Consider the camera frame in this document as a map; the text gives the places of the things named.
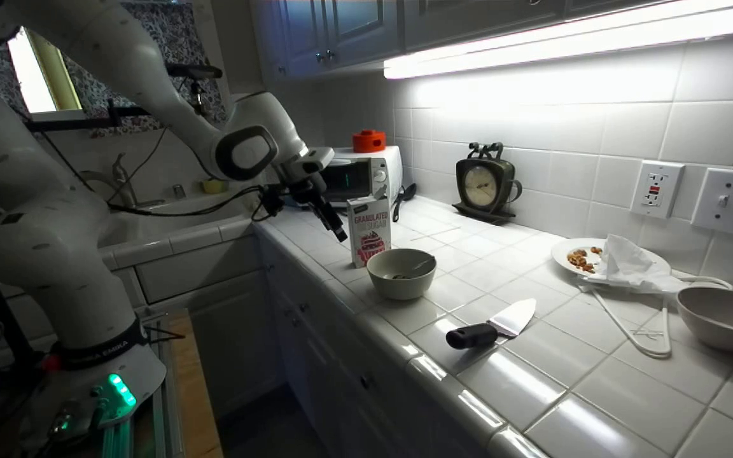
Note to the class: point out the black horizontal bar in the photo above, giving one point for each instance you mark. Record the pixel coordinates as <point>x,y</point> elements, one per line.
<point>69,120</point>

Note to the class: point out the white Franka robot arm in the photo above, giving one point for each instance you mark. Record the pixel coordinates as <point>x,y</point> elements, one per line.
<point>52,245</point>

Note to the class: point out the under-cabinet light strip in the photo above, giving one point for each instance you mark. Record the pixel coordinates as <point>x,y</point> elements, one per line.
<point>570,42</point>

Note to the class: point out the patterned window curtain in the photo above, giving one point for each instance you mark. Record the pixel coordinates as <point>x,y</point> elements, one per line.
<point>181,34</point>

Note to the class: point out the black round clock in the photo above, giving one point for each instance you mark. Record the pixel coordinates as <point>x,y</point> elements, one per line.
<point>482,186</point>

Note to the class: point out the small beige bowl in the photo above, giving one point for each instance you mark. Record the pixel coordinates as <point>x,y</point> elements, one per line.
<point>400,276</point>

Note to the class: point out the white light switch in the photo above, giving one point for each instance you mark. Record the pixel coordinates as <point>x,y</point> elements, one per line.
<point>724,200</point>

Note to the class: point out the yellow sponge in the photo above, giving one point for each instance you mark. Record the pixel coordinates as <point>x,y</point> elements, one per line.
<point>214,184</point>

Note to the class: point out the robot base stand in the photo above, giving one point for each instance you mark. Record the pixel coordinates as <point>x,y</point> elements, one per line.
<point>88,407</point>

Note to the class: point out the large beige bowl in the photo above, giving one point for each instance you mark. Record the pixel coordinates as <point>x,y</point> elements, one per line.
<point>724,319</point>

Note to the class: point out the white cabinets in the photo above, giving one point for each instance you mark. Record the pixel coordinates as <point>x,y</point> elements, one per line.
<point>229,340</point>
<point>331,29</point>

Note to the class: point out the white plate with food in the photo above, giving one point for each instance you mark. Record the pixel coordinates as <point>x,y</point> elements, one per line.
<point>574,258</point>

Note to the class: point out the white lower cabinets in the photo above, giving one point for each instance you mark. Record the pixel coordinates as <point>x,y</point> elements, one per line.
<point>229,340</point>

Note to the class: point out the white cloth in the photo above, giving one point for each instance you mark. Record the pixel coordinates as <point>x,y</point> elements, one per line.
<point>638,267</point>

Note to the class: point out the white toaster oven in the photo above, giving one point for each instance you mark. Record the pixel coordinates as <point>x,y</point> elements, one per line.
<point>368,173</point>

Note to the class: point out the white power outlet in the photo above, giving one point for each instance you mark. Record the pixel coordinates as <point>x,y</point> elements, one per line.
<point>654,188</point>

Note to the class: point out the white kitchen sink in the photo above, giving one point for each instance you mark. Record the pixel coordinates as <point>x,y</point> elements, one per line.
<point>171,217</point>

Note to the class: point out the white upper cabinets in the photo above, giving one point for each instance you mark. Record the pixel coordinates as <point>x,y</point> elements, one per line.
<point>331,29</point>

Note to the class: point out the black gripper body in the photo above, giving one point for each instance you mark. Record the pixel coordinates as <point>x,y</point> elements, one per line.
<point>307,181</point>

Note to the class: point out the bright window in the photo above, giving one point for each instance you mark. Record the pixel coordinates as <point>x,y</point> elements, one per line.
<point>37,76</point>

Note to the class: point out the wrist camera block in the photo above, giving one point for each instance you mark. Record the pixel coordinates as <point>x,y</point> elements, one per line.
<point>319,159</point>

